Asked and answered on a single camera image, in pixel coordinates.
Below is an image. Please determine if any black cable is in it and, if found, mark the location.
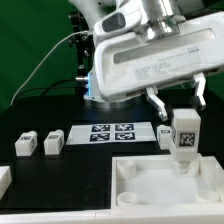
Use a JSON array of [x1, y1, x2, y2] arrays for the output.
[[13, 77, 88, 101]]

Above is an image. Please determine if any white sheet with AprilTags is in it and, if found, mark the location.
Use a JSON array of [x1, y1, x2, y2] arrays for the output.
[[66, 122, 156, 145]]

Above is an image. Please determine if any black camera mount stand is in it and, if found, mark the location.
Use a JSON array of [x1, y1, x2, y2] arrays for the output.
[[67, 10, 98, 80]]

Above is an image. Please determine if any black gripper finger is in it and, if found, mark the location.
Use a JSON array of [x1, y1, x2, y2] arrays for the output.
[[192, 73, 206, 110], [146, 87, 168, 121]]

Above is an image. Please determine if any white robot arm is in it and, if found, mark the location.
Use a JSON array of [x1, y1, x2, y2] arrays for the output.
[[69, 0, 224, 120]]

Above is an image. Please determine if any white square tabletop with sockets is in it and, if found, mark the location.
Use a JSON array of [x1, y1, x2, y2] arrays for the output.
[[111, 154, 224, 208]]

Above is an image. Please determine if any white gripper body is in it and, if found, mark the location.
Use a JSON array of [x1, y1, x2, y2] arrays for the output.
[[93, 6, 224, 101]]

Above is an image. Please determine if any white cable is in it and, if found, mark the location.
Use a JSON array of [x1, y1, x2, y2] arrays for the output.
[[9, 30, 90, 106]]

